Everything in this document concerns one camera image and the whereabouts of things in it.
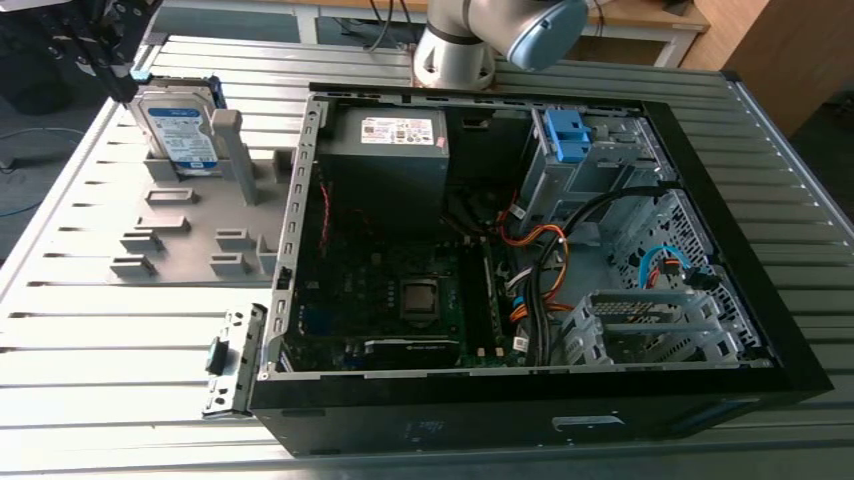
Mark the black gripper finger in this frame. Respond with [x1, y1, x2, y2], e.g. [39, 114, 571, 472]
[110, 0, 162, 104]
[39, 0, 128, 101]

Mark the hard disk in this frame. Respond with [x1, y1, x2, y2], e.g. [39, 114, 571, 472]
[126, 72, 226, 179]

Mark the silver disk bay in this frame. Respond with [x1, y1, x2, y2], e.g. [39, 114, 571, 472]
[559, 288, 746, 366]

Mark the black office chair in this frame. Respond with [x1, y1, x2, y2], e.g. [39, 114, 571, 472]
[0, 0, 82, 116]

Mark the grey parts rack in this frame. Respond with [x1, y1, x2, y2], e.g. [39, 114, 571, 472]
[108, 108, 299, 287]

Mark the grey power supply unit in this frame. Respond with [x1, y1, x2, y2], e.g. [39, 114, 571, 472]
[316, 107, 453, 236]

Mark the green motherboard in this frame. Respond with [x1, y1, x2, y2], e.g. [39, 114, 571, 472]
[286, 239, 529, 371]

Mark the blue plastic drive latch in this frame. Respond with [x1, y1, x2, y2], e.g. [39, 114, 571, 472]
[543, 108, 594, 164]

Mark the CPU socket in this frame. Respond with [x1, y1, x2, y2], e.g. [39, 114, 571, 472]
[398, 279, 446, 326]

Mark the black RAM slot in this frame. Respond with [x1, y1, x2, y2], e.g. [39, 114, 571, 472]
[462, 238, 486, 346]

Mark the silver drive cage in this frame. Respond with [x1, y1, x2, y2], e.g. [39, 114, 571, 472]
[519, 107, 675, 221]

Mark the black graphics card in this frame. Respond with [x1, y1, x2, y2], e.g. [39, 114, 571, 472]
[363, 337, 462, 369]

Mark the black PC case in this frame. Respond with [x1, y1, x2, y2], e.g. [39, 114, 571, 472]
[247, 82, 835, 459]

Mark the wooden cabinet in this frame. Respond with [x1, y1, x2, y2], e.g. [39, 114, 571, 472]
[679, 0, 854, 136]

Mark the white floor cable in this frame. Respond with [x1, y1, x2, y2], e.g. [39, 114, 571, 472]
[0, 127, 87, 174]

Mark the blue floor cable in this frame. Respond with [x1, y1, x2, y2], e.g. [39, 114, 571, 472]
[0, 187, 46, 217]

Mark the grey hanging cable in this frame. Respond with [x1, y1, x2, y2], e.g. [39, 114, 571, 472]
[366, 0, 406, 51]

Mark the red twisted wire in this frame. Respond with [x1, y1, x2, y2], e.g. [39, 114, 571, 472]
[318, 180, 335, 254]

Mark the silver hinged card bracket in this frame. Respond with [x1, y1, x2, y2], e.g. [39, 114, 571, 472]
[202, 302, 268, 419]

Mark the orange wire bundle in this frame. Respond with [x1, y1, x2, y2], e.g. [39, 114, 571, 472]
[499, 224, 575, 326]

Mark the black cable bundle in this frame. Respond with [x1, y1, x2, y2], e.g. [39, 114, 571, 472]
[523, 185, 669, 366]

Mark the blue data wire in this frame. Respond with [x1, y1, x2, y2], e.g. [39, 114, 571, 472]
[638, 244, 689, 291]

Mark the coloured power wire black connector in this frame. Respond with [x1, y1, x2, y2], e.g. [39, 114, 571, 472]
[657, 257, 719, 291]

